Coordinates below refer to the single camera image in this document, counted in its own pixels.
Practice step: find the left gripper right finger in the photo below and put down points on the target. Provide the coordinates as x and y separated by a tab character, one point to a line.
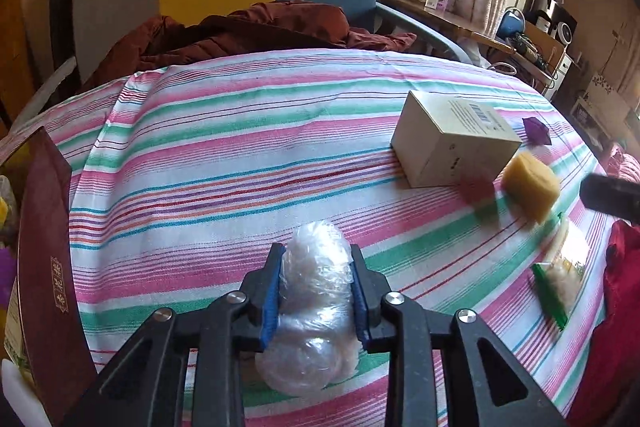
485	384

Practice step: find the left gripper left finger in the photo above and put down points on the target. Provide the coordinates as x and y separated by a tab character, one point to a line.
143	384

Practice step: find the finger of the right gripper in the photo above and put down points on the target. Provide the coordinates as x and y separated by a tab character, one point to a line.
612	196

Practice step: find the yellow sponge block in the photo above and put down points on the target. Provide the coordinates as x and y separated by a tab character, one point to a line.
532	185

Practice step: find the clear plastic bag bundle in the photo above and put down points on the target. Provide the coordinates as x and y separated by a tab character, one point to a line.
315	344

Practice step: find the cream cardboard box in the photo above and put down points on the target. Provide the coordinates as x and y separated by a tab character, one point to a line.
441	140

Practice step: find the purple snack packet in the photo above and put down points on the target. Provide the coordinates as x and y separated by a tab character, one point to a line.
8	270
536	131

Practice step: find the green noodle packet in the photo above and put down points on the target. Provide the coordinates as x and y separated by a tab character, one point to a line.
558	276

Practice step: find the maroon gold gift box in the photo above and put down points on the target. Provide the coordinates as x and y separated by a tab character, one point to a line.
43	335

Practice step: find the white foam bar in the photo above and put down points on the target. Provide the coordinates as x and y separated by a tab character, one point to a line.
21	398

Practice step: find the striped bed sheet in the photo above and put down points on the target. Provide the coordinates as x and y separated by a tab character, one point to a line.
183	178

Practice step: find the white appliance on shelf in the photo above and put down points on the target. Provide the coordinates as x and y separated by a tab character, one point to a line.
555	21

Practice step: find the wooden desk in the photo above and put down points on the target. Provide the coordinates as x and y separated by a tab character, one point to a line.
458	27

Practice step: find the dark red quilted jacket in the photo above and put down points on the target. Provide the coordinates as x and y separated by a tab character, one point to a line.
273	26

